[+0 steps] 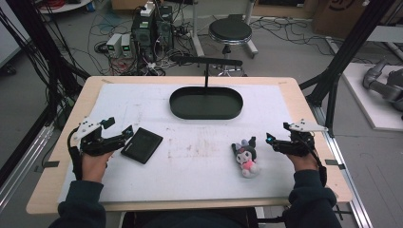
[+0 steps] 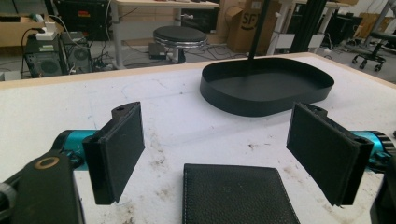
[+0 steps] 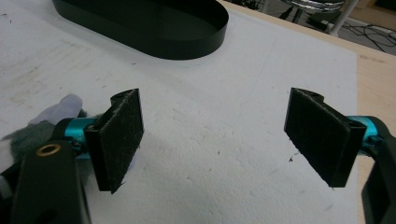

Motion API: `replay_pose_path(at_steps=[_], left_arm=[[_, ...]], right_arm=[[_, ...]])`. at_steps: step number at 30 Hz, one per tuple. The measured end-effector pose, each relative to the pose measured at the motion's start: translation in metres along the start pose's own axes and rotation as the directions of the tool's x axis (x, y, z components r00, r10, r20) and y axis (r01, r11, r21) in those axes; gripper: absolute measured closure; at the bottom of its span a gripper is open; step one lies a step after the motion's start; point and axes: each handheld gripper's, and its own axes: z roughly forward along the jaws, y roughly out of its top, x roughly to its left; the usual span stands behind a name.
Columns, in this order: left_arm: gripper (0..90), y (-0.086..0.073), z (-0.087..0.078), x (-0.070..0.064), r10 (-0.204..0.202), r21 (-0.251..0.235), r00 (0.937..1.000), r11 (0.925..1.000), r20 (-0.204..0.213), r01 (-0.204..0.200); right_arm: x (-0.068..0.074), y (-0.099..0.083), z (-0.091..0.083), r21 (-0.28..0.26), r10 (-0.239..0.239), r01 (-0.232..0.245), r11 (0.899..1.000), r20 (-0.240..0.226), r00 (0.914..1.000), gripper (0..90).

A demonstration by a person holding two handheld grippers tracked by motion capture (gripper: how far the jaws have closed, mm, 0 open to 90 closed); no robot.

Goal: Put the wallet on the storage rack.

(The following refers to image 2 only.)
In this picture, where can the black aluminium frame post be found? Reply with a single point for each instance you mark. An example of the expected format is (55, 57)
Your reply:
(308, 25)

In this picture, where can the black computer tower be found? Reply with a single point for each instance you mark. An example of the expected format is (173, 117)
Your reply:
(56, 54)

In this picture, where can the brown cardboard box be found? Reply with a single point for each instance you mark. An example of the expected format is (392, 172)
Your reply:
(244, 26)

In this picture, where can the black office chair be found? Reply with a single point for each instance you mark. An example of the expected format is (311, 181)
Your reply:
(373, 46)

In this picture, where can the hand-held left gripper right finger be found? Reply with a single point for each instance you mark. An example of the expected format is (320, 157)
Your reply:
(323, 155)

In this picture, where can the round black stool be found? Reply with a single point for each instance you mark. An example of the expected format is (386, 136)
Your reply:
(180, 40)

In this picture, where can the black oval tray stand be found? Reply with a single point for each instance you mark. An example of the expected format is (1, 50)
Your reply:
(264, 84)

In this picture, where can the black leather wallet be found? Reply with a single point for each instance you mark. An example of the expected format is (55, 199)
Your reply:
(233, 196)

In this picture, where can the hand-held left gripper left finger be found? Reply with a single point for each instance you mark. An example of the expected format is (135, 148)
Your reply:
(115, 152)

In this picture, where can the white power adapter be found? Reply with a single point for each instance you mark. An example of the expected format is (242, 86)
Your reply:
(46, 31)

